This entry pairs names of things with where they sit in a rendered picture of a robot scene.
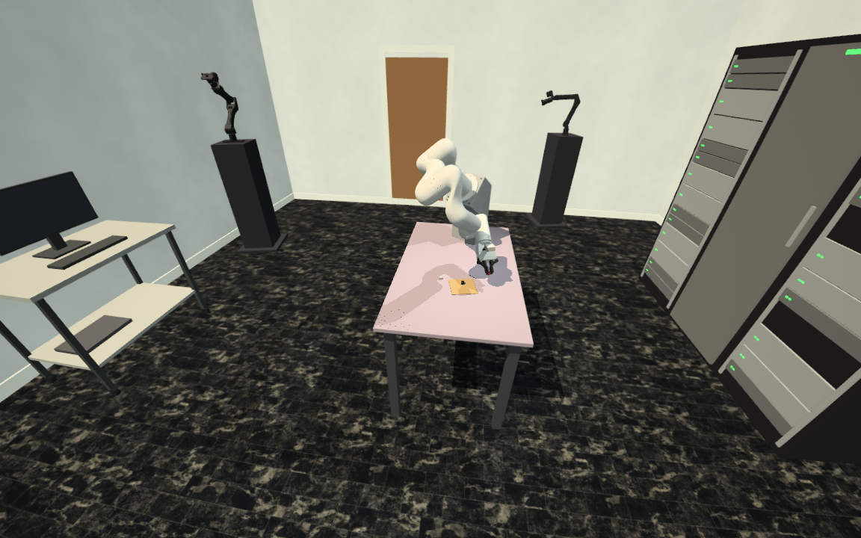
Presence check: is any orange mat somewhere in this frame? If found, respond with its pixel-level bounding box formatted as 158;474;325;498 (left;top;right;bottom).
448;279;478;295

